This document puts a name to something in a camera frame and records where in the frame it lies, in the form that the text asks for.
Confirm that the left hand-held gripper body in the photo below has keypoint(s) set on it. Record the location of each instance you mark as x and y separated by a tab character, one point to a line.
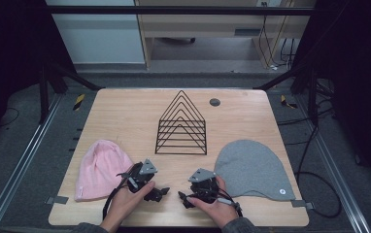
140	174

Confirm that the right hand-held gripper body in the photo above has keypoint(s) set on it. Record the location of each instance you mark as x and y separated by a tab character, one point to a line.
203	186

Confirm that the pink knit beanie hat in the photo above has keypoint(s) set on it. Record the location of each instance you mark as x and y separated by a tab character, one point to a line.
99	168

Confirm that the grey beanie hat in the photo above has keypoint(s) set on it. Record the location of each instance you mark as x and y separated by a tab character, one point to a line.
254	168

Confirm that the person's left hand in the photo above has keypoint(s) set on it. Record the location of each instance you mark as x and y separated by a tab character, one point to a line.
123	204

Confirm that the person's right hand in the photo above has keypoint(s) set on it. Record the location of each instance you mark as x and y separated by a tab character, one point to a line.
217	212

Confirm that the grey round table grommet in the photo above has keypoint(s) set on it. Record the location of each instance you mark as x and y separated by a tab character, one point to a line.
214	102

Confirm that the grey tape strip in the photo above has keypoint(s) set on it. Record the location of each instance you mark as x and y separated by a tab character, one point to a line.
56	200
302	204

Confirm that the yellow black floor tape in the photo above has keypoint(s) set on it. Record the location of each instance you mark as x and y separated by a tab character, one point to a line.
287	103
79	102

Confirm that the black metal stand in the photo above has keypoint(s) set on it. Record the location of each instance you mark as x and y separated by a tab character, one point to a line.
43	93
312	93

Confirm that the black curtain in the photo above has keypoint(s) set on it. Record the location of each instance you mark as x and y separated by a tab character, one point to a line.
358	64
12	48

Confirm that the aluminium floor rail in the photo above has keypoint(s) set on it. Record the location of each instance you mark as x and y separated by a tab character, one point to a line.
335	181
18	174

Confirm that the black horizontal frame bar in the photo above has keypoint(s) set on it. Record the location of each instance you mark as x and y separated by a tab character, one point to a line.
180	10

